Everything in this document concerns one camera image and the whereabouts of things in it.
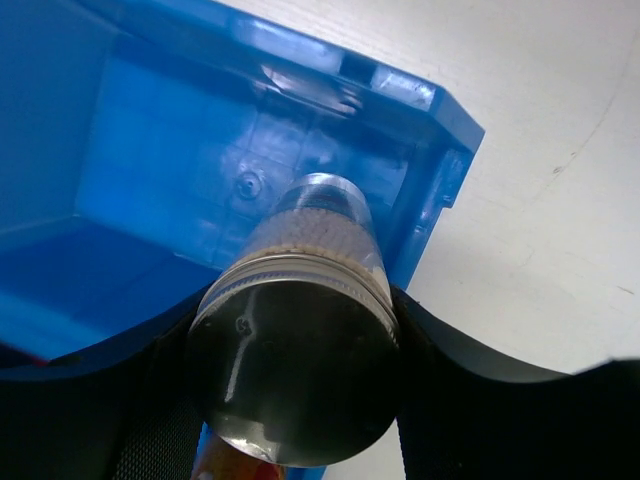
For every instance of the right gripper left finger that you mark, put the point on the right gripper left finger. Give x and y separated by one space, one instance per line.
118 409

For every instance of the blue three-compartment plastic bin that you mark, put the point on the blue three-compartment plastic bin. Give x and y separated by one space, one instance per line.
142 141

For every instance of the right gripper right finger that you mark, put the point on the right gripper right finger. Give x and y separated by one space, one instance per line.
472 412

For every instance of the silver-capped spice shaker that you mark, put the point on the silver-capped spice shaker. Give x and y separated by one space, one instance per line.
294 354

